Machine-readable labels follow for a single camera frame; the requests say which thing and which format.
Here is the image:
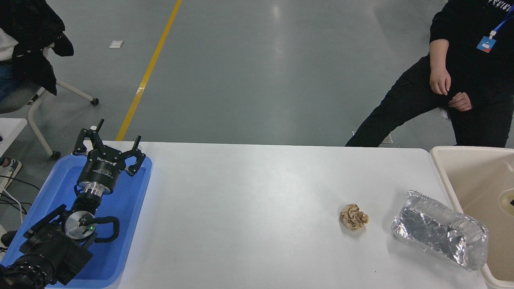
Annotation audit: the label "small white table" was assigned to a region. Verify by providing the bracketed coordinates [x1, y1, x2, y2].
[0, 118, 28, 157]

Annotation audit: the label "silver foil tray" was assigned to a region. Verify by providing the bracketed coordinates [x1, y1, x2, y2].
[392, 190, 490, 272]

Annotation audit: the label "seated person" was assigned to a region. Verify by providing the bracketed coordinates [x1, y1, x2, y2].
[0, 0, 75, 101]

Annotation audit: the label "blue lanyard with badge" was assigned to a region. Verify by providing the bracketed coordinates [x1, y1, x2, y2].
[477, 7, 514, 53]

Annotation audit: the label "large pale bin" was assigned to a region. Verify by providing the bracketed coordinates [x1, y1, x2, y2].
[430, 146, 514, 289]

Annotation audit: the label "white paper cup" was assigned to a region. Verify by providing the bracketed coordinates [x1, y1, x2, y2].
[497, 189, 514, 210]

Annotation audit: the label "grey office chair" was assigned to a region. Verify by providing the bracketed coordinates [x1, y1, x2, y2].
[0, 44, 100, 160]

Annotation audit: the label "black shoe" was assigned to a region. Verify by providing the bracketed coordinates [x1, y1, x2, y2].
[0, 230, 19, 247]

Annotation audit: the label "crumpled tan paper ball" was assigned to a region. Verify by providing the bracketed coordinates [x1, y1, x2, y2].
[339, 204, 369, 231]

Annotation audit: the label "person with lanyard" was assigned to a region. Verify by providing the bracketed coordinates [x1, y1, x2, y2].
[345, 0, 514, 148]

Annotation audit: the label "person's left hand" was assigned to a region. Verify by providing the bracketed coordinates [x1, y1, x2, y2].
[448, 92, 473, 112]

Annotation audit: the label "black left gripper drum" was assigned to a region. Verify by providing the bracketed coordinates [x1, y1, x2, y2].
[77, 149, 126, 193]

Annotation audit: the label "blue plastic tray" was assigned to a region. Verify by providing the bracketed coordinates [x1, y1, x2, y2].
[0, 154, 153, 289]

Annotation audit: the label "thin floor cables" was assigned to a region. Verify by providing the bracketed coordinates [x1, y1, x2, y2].
[0, 175, 43, 225]

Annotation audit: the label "person's right hand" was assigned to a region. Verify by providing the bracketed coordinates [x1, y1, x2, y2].
[429, 69, 452, 96]

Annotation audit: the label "person's white shoe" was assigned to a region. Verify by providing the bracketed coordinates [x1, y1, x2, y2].
[0, 157, 22, 189]

